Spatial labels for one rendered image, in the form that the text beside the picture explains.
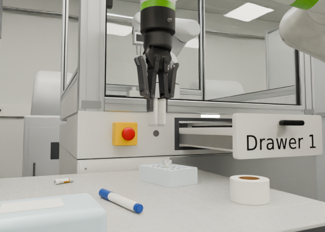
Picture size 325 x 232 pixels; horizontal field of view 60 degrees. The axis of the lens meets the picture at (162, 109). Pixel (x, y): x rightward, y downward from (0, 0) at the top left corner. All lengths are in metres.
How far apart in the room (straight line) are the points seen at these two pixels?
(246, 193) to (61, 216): 0.32
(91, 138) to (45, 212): 0.58
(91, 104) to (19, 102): 3.29
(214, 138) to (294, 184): 0.61
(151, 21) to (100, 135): 0.39
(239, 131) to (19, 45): 3.83
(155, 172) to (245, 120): 0.25
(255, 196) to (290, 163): 0.80
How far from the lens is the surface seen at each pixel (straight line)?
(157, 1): 0.75
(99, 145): 0.90
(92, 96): 0.90
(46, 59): 4.21
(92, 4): 0.97
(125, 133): 0.84
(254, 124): 0.72
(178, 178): 0.66
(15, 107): 4.11
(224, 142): 0.76
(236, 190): 0.53
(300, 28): 0.87
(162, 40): 0.72
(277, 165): 1.26
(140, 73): 0.70
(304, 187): 1.38
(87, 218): 0.33
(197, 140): 0.88
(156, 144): 0.95
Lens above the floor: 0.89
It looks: 4 degrees up
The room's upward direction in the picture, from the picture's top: straight up
